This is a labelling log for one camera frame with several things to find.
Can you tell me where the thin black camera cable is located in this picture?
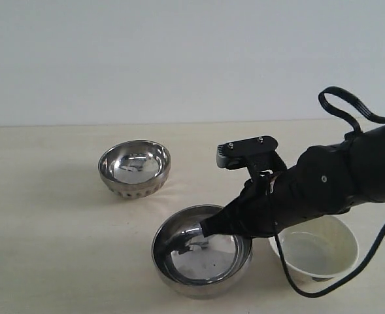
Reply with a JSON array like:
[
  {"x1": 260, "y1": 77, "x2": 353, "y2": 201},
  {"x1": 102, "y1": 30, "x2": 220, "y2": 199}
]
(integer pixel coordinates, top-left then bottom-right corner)
[{"x1": 265, "y1": 173, "x2": 385, "y2": 290}]

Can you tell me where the smooth stainless steel bowl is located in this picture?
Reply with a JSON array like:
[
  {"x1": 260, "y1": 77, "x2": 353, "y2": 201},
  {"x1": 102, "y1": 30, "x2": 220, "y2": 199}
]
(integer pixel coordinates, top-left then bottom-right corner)
[{"x1": 151, "y1": 204, "x2": 252, "y2": 297}]

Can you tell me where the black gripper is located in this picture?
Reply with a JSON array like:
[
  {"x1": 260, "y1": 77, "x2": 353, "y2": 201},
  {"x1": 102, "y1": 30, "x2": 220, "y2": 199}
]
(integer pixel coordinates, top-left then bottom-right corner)
[{"x1": 201, "y1": 145, "x2": 354, "y2": 238}]

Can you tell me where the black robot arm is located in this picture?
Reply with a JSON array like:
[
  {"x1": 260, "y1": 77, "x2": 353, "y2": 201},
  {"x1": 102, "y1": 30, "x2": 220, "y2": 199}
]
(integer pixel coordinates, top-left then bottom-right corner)
[{"x1": 201, "y1": 119, "x2": 385, "y2": 238}]

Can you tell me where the flat black ribbon cable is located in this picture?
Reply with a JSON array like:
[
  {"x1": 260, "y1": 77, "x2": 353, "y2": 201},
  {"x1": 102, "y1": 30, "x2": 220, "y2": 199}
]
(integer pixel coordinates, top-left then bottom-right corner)
[{"x1": 318, "y1": 86, "x2": 385, "y2": 138}]

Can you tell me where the white ceramic bowl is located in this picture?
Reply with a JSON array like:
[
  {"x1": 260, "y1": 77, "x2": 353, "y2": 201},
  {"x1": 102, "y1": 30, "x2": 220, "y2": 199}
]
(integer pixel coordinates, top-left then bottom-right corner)
[{"x1": 278, "y1": 215, "x2": 359, "y2": 283}]

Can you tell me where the ribbed stainless steel bowl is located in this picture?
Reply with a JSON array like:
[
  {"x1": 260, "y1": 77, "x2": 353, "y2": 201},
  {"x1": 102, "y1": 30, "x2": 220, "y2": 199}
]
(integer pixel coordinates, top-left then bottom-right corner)
[{"x1": 97, "y1": 139, "x2": 171, "y2": 200}]

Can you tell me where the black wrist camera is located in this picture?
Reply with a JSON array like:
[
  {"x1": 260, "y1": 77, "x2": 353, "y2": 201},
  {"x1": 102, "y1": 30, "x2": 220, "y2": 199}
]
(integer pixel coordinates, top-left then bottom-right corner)
[{"x1": 216, "y1": 135, "x2": 287, "y2": 179}]

